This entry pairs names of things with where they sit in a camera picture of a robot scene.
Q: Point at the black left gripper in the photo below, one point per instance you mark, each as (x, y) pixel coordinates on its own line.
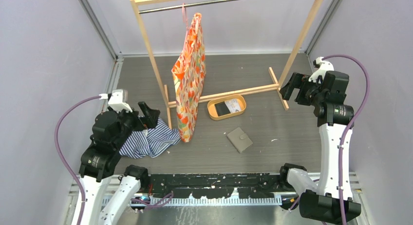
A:
(151, 115)

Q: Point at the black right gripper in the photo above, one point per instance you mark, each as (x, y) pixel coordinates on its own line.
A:
(299, 81)

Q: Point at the silver VIP card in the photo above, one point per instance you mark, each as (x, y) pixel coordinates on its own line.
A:
(233, 105)

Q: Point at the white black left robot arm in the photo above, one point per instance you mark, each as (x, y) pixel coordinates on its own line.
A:
(111, 130)

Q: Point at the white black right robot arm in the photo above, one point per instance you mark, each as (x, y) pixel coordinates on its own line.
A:
(330, 199)

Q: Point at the blue white striped shirt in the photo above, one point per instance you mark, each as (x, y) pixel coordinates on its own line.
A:
(150, 142)

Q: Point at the orange floral garment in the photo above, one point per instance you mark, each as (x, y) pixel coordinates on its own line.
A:
(189, 72)

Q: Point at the tan oval tray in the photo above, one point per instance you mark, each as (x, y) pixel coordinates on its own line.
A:
(212, 111)

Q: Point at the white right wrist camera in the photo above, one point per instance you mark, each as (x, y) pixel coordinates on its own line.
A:
(321, 68)

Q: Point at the pink wire hanger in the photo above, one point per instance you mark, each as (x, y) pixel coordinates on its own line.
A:
(185, 17)

